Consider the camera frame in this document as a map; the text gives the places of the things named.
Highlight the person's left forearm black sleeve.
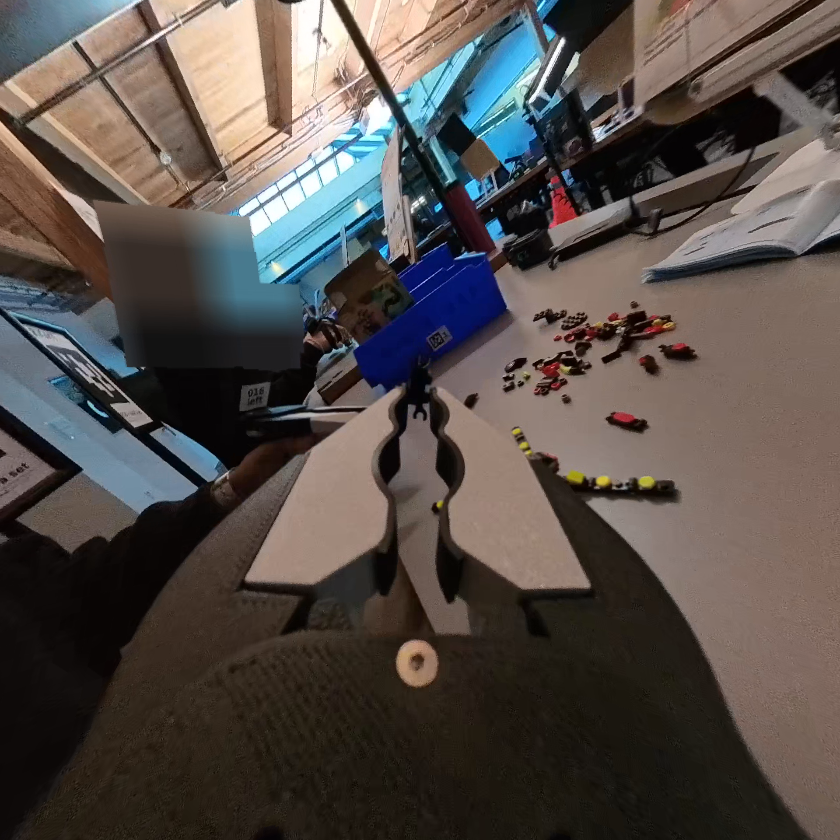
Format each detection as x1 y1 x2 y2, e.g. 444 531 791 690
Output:
66 482 227 592

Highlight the black pole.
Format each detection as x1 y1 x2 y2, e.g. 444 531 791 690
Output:
328 0 463 194

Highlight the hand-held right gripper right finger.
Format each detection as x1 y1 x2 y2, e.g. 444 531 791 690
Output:
430 387 593 603

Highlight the pile of loose lego pieces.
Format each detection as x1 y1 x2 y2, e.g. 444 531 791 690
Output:
502 302 698 403

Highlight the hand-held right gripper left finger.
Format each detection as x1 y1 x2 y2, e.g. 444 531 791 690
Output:
244 387 404 597

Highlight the maroon bottle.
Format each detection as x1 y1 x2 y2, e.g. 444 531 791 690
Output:
446 184 496 257

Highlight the black battery charger case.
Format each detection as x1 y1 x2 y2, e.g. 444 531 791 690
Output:
502 228 555 271

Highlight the black lego clip bar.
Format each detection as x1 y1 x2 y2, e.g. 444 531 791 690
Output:
406 354 435 421

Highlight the printed cardboard lego box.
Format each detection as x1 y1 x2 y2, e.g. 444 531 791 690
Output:
325 248 416 342

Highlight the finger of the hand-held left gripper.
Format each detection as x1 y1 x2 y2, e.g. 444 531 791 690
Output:
262 403 368 422

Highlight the framed wall poster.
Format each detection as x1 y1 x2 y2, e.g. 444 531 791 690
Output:
0 406 83 526
10 311 161 434

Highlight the orange traffic cone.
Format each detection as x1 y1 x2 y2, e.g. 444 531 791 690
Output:
548 174 578 227

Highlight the blue plastic bin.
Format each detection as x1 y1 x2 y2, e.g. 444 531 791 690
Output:
353 246 508 389

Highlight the person's left hand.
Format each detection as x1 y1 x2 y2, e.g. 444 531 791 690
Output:
231 433 317 501

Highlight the black flat device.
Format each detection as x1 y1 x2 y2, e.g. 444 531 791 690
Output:
550 209 664 263

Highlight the lego instruction booklet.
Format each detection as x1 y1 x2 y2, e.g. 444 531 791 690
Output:
642 177 840 284

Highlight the black yellow lego spider model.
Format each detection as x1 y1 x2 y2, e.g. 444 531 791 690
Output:
430 425 677 519

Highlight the tall cardboard sheet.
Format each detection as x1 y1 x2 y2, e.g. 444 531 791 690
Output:
381 128 417 263

